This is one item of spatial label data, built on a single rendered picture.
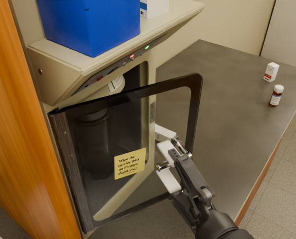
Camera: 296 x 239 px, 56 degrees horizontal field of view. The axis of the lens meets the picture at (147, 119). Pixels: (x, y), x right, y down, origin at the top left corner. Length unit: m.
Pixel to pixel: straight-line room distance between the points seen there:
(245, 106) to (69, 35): 1.01
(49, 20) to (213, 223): 0.41
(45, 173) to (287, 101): 1.17
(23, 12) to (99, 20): 0.11
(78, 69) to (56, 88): 0.08
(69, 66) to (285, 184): 2.10
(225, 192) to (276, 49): 2.86
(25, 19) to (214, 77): 1.16
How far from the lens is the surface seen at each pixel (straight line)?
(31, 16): 0.43
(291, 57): 3.64
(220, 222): 0.52
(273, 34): 3.60
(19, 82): 0.34
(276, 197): 2.23
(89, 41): 0.36
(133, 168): 0.66
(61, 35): 0.40
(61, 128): 0.51
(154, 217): 0.86
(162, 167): 0.62
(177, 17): 0.51
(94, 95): 0.61
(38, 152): 0.39
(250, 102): 1.33
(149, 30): 0.45
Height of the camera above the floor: 1.68
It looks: 40 degrees down
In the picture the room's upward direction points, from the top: straight up
